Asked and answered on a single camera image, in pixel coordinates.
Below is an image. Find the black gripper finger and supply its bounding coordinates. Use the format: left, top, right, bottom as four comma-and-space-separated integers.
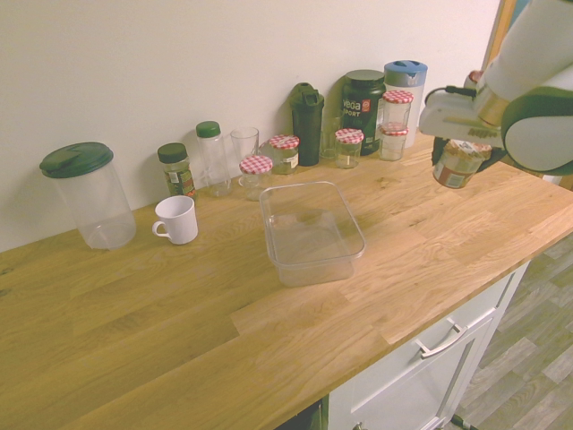
477, 149, 508, 174
430, 137, 446, 168

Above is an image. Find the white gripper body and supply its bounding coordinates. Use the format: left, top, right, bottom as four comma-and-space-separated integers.
418, 88, 505, 147

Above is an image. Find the labelled glass cereal jar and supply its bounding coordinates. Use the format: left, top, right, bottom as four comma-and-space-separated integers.
432, 139, 492, 190

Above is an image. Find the clear rectangular plastic container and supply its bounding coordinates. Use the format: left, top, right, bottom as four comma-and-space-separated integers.
258, 180, 367, 288

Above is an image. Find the empty jar red checkered lid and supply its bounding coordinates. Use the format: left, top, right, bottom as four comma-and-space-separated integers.
378, 124, 409, 162
381, 90, 414, 131
238, 155, 274, 202
334, 128, 364, 170

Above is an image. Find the clear pitcher blue lid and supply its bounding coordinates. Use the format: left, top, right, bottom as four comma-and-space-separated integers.
383, 59, 430, 149

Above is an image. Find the black Vega protein tub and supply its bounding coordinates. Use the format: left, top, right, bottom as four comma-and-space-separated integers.
341, 69, 387, 157

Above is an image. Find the short clear drinking glass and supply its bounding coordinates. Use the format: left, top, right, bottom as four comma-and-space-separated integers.
319, 115, 344, 160

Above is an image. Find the dark green shaker bottle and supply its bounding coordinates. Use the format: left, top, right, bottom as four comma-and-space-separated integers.
288, 82, 325, 168

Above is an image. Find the filled jar red checkered lid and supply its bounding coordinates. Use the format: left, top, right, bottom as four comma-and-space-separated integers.
268, 134, 301, 176

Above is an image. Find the tall clear drinking glass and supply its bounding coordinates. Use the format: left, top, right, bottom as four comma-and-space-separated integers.
230, 126, 261, 180

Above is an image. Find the clear bottle green cap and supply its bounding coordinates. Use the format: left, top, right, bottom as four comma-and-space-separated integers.
195, 120, 234, 198

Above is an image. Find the spice jar dark green lid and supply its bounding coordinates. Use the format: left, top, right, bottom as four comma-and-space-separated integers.
157, 142, 198, 202

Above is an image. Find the white ceramic mug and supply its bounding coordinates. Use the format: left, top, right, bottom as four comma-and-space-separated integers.
151, 194, 200, 245

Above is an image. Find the large clear canister green lid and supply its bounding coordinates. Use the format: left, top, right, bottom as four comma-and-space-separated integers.
38, 142, 137, 251

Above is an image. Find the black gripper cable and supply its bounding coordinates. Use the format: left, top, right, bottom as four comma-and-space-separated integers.
423, 84, 476, 107

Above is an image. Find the wooden door frame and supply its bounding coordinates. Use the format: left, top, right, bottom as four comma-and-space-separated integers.
481, 0, 521, 68

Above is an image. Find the silver drawer handle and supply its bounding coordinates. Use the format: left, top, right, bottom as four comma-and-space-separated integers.
414, 321, 469, 359

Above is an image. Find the white cabinet drawer with handle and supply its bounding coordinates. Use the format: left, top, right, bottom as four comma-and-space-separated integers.
328, 259, 533, 430

